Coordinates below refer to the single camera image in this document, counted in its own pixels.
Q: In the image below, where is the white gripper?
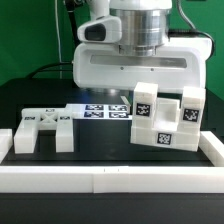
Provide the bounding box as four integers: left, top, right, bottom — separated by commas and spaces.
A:
73, 37, 212, 108

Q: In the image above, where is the white fence rail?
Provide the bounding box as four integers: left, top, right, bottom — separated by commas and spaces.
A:
199, 131, 224, 167
0, 166, 224, 193

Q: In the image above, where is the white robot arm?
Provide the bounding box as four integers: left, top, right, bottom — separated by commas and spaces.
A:
65, 0, 214, 93

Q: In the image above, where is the white left fence block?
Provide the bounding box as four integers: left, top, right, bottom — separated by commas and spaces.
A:
0, 129, 13, 163

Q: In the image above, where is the white thin cable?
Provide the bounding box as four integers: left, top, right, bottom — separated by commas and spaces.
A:
54, 0, 64, 80

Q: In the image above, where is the white chair back frame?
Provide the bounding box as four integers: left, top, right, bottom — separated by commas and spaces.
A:
14, 108, 74, 154

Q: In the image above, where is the black cable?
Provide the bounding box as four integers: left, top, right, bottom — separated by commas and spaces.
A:
25, 0, 86, 80

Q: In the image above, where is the white chair seat part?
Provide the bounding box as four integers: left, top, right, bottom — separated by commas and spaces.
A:
130, 98, 200, 152

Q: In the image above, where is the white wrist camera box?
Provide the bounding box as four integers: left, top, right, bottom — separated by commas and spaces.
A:
78, 16, 122, 43

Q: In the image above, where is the white tag plate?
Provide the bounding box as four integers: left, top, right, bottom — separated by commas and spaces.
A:
65, 104, 132, 120

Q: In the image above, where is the white front fence rail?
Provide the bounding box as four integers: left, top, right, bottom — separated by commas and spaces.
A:
0, 166, 224, 193

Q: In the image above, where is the white right fence rail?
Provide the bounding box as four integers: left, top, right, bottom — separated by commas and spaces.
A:
199, 131, 224, 167

